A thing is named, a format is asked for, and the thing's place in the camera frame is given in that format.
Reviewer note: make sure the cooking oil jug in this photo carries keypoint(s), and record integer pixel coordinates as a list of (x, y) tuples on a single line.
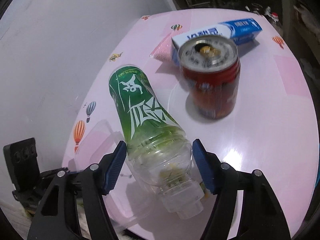
[(273, 19)]

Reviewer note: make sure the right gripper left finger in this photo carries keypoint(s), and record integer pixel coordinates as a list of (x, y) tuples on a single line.
[(57, 217)]

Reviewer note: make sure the pink scouring sponge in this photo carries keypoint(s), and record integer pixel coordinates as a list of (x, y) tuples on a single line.
[(162, 52)]

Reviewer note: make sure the green label plastic bottle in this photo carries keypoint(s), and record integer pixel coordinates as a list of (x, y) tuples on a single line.
[(158, 150)]

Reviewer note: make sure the blue toothpaste box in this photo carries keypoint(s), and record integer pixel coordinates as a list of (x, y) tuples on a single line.
[(239, 31)]

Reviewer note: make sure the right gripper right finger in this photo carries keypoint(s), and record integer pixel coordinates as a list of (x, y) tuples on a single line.
[(261, 216)]

